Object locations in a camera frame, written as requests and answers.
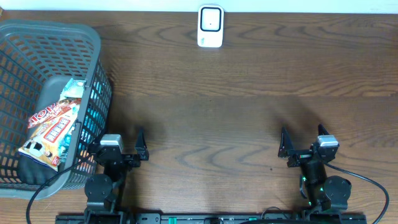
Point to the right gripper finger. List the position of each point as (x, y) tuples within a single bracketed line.
[(322, 130), (286, 147)]

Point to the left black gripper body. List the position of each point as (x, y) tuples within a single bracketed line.
[(132, 160)]

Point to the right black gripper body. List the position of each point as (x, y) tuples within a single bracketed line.
[(300, 157)]

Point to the beige snack bag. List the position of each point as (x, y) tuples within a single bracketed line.
[(49, 143)]

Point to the mint green wet wipes pack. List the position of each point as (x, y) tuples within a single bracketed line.
[(73, 89)]

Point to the red Top chocolate bar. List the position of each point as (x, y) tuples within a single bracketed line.
[(54, 110)]

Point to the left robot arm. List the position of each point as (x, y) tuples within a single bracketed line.
[(104, 191)]

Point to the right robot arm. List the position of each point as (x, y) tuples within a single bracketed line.
[(324, 193)]

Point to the white barcode scanner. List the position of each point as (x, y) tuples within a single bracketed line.
[(210, 26)]

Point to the dark pouch in basket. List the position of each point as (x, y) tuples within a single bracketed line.
[(31, 172)]

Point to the grey plastic shopping basket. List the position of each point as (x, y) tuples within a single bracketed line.
[(38, 58)]

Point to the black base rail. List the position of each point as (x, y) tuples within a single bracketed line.
[(156, 218)]

